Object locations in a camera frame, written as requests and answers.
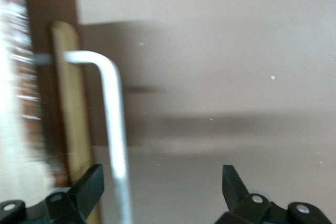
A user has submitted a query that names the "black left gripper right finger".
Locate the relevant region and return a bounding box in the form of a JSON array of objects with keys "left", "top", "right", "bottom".
[{"left": 222, "top": 165, "right": 333, "bottom": 224}]

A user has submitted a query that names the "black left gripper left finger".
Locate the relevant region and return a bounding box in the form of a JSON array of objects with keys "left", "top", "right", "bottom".
[{"left": 0, "top": 163, "right": 105, "bottom": 224}]

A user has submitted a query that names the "wooden drawer with white handle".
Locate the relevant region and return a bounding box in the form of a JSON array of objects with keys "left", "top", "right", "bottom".
[{"left": 34, "top": 20, "right": 135, "bottom": 224}]

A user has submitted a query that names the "dark brown wooden cabinet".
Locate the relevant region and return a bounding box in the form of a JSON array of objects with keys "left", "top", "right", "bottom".
[{"left": 0, "top": 0, "right": 81, "bottom": 188}]

